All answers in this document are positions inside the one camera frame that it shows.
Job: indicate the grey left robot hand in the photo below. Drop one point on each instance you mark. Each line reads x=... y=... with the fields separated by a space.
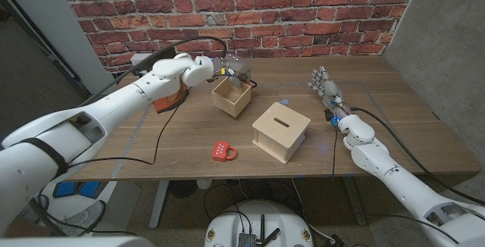
x=238 y=67

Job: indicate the black orange snack package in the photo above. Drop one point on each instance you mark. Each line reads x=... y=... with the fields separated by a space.
x=168 y=103

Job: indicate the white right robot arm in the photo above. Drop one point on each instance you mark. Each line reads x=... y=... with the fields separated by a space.
x=398 y=182

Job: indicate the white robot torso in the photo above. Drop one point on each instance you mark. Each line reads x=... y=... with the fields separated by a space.
x=227 y=224

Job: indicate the grey sneaker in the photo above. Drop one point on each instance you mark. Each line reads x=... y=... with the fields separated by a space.
x=83 y=218

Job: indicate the wooden drawer with red front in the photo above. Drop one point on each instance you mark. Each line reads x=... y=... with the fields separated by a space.
x=231 y=105

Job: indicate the wooden box with slot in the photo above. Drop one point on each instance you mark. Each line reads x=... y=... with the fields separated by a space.
x=288 y=135

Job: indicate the grey finned electronics module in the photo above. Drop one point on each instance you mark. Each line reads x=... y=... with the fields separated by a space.
x=246 y=240

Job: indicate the printed brick wall backdrop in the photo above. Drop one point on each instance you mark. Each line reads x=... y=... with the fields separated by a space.
x=246 y=12

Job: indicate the black round floor object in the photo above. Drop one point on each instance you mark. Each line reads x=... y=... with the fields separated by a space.
x=182 y=189

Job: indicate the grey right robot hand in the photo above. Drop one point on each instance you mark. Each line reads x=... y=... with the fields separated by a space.
x=330 y=89

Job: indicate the red padlock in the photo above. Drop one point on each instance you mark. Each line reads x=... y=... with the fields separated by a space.
x=219 y=150

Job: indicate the grey table leg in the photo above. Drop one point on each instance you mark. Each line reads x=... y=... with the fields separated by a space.
x=354 y=201

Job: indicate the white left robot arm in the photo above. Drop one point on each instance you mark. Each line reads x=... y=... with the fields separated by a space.
x=113 y=99

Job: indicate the white table leg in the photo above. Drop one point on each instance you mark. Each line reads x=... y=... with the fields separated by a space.
x=158 y=205

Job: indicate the black antenna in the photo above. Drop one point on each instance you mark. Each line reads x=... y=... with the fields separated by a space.
x=262 y=228
x=273 y=236

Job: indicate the white floor base blue pads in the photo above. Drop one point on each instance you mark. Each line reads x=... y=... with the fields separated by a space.
x=89 y=189

